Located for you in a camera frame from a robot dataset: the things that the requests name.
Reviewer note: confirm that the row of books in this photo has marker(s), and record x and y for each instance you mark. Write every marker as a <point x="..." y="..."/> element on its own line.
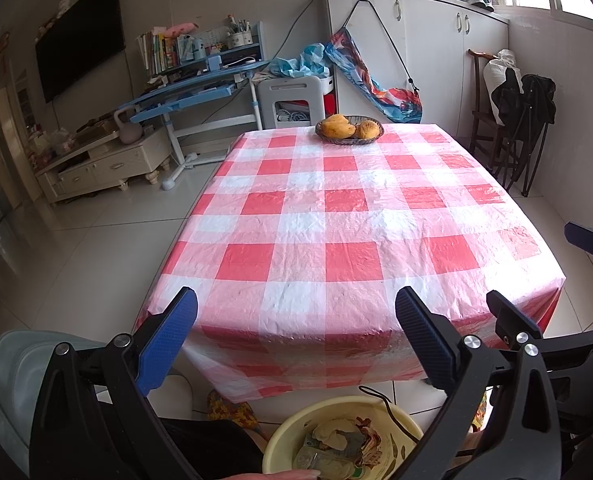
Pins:
<point x="159" y="52"/>

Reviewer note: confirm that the red container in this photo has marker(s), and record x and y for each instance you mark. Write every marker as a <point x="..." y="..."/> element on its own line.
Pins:
<point x="329" y="102"/>

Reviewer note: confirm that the woven fruit basket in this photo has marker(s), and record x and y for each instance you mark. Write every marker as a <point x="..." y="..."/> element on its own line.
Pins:
<point x="349" y="140"/>

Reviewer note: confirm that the red checked tablecloth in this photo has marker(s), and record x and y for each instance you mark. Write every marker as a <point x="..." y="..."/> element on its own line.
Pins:
<point x="346" y="260"/>

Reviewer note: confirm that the dark wooden chair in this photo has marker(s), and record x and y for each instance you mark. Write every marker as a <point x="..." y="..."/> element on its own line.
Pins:
<point x="481" y="125"/>

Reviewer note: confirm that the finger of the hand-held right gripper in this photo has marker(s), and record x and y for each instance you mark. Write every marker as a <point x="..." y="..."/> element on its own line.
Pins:
<point x="511" y="316"/>
<point x="589" y="241"/>

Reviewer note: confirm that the light blue plastic bag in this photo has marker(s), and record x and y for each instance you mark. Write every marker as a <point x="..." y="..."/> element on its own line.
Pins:
<point x="299" y="62"/>

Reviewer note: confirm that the white sack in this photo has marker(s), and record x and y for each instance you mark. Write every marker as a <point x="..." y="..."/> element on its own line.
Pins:
<point x="496" y="67"/>

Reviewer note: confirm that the light blue desk box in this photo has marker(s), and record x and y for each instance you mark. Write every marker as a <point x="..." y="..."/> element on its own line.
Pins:
<point x="214" y="63"/>

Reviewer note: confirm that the white cabinet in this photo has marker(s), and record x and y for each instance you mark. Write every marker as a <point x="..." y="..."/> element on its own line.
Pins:
<point x="441" y="60"/>

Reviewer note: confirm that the pink plush toy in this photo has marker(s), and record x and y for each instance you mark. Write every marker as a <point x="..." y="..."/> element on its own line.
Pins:
<point x="184" y="28"/>

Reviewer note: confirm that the blue study desk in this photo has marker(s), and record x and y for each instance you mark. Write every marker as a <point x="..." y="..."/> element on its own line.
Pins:
<point x="186" y="90"/>

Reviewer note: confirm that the yellow plastic basin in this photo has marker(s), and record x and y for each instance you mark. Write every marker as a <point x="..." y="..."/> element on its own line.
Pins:
<point x="286" y="435"/>

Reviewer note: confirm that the pink kettlebell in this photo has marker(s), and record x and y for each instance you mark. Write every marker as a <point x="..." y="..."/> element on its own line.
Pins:
<point x="129" y="131"/>

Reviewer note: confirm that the yellow patterned slipper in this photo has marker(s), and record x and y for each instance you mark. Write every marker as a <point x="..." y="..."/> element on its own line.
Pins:
<point x="229" y="410"/>

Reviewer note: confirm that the colourful printed bag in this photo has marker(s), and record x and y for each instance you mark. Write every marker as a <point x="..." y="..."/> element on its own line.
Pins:
<point x="376" y="90"/>

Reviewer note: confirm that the cream television cabinet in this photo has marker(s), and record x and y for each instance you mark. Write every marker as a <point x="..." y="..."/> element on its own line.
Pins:
<point x="106" y="165"/>

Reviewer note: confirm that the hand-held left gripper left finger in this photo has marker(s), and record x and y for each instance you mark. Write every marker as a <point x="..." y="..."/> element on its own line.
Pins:
<point x="169" y="345"/>

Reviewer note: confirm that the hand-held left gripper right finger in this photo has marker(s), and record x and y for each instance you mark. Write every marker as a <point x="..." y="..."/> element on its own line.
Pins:
<point x="424" y="340"/>

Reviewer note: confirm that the black jacket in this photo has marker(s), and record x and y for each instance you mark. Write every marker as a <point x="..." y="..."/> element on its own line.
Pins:
<point x="531" y="97"/>

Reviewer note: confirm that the white pen holder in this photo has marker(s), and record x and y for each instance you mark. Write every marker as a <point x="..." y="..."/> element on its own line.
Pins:
<point x="239" y="37"/>

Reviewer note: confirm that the black wall television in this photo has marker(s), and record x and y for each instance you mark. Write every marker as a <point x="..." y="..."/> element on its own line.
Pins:
<point x="84" y="42"/>

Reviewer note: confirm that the white plastic stool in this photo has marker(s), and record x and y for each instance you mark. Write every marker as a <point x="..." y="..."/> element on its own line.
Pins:
<point x="289" y="92"/>

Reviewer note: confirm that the grey sneaker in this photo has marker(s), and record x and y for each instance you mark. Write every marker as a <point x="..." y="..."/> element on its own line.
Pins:
<point x="479" y="0"/>

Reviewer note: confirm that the black folding frame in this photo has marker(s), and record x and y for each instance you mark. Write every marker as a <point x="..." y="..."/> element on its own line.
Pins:
<point x="524" y="160"/>

